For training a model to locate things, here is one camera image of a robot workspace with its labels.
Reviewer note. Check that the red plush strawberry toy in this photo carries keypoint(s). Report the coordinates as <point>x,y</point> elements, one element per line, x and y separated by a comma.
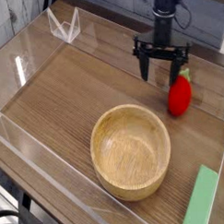
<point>180,93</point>

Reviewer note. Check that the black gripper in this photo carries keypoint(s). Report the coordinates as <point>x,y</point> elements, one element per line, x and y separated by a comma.
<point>163,42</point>

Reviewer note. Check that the clear acrylic corner bracket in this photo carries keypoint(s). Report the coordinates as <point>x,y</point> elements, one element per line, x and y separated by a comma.
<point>66,31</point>

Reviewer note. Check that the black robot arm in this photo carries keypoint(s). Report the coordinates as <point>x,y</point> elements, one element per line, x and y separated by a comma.
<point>165,9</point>

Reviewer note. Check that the green tape strip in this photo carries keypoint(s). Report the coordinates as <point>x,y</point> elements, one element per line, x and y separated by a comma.
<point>202,196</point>

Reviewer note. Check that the clear acrylic front wall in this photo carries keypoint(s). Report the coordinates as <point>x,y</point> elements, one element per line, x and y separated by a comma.
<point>62,190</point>

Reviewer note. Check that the black table clamp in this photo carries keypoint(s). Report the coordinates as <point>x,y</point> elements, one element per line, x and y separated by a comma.
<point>24,211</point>

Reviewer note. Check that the wooden bowl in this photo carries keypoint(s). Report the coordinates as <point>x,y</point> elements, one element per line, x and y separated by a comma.
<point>130,149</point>

